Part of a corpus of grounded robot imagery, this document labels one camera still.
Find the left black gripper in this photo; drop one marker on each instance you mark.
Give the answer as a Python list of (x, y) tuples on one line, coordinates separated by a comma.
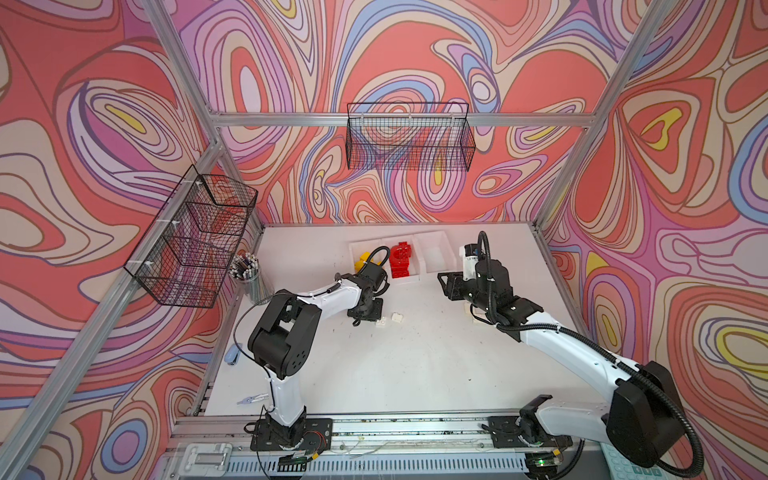
[(377, 314)]

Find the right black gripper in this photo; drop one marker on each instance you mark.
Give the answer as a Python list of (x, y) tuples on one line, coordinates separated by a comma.
[(451, 289)]

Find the red long lego brick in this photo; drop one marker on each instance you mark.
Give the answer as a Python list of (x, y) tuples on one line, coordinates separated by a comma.
[(400, 272)]

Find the yellow tall lego brick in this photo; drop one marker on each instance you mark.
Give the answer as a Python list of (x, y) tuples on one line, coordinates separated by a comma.
[(363, 259)]

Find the red arch lego piece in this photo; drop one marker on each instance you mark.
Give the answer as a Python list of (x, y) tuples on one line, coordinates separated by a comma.
[(400, 255)]

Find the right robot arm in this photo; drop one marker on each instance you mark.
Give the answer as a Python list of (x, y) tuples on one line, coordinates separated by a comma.
[(640, 412)]

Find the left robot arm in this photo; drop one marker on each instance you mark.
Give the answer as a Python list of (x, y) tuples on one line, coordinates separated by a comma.
[(283, 338)]

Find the white three-compartment bin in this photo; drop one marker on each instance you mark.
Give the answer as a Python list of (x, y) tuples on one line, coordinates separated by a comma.
[(431, 253)]

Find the clear cup of pens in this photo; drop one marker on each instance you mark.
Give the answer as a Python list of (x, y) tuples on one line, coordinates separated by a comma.
[(246, 271)]

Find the blue stapler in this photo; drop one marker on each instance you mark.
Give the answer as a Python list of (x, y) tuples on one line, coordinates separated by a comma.
[(233, 354)]

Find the teal calculator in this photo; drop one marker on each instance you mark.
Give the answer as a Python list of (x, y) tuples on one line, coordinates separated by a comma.
[(621, 468)]

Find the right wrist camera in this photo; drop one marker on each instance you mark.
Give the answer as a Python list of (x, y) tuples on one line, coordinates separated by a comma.
[(469, 255)]

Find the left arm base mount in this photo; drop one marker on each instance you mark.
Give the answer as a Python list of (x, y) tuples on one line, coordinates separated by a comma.
[(309, 434)]

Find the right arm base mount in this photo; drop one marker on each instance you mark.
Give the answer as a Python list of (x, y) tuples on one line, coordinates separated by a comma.
[(523, 430)]

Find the back wire basket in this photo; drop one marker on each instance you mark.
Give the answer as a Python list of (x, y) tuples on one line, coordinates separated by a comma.
[(409, 136)]

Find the wire basket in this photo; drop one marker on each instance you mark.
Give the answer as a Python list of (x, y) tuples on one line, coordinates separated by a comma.
[(409, 136), (182, 260)]

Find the left wire basket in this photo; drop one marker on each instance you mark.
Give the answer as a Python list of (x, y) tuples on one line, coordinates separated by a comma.
[(182, 260)]

